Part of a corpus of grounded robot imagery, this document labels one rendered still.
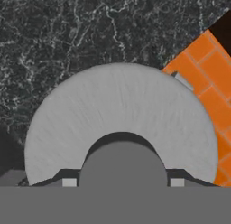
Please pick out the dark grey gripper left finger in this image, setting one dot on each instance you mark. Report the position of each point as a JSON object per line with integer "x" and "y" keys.
{"x": 69, "y": 177}

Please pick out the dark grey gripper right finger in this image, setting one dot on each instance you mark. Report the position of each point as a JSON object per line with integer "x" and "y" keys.
{"x": 177, "y": 177}

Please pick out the grey round blender lid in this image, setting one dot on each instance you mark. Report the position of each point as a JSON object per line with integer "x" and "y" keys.
{"x": 120, "y": 98}

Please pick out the grey wall socket plate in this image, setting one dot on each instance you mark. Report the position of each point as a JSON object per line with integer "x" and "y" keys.
{"x": 183, "y": 80}

